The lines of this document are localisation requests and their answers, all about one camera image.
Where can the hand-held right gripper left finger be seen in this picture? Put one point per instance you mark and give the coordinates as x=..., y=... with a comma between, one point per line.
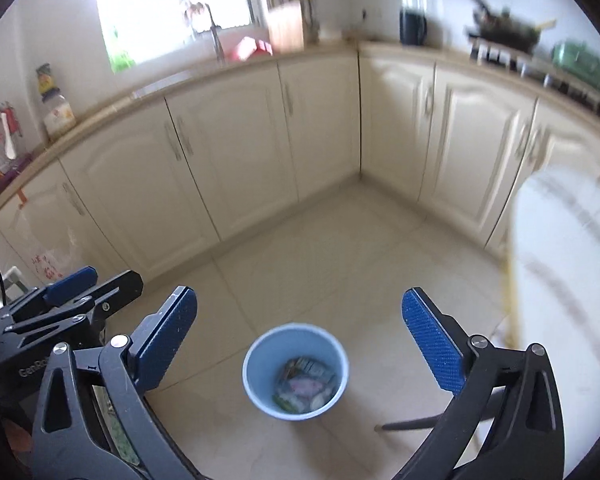
x=167, y=340

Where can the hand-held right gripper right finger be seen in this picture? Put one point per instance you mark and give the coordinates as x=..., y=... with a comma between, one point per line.
x=432, y=345

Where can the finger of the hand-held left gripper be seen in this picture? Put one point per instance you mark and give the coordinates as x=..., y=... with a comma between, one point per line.
x=70, y=282
x=120, y=287

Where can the blue plastic bin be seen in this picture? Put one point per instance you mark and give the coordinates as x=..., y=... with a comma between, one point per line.
x=260, y=360

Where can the blue green milk carton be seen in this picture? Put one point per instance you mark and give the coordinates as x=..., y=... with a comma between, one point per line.
x=302, y=366

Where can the dark metal table leg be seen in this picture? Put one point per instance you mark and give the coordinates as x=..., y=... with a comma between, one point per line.
x=415, y=423

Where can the purple rack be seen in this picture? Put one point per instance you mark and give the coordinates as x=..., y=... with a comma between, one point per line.
x=10, y=172

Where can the pink wrapper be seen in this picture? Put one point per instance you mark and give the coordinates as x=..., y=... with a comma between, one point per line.
x=305, y=387

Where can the white plastic spoon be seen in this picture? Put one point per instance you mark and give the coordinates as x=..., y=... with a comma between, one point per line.
x=7, y=140

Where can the clear plastic jar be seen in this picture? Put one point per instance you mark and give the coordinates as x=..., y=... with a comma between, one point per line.
x=59, y=115

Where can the yellow green bottle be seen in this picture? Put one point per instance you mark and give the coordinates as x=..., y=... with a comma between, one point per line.
x=44, y=80

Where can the metal sink faucet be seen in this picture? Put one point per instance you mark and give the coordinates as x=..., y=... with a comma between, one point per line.
x=215, y=35

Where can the kitchen window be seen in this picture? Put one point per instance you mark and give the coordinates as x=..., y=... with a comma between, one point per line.
x=170, y=5

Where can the black gas stove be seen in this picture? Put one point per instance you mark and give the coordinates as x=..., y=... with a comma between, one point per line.
x=530, y=65

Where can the wooden cutting board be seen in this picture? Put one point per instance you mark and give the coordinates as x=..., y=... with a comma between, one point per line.
x=286, y=27

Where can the black kettle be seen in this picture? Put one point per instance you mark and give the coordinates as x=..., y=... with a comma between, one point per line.
x=412, y=27

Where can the green electric cooker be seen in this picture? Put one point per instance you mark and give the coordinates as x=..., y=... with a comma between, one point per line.
x=577, y=60

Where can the dark wok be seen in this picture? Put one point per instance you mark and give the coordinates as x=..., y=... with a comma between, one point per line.
x=510, y=30

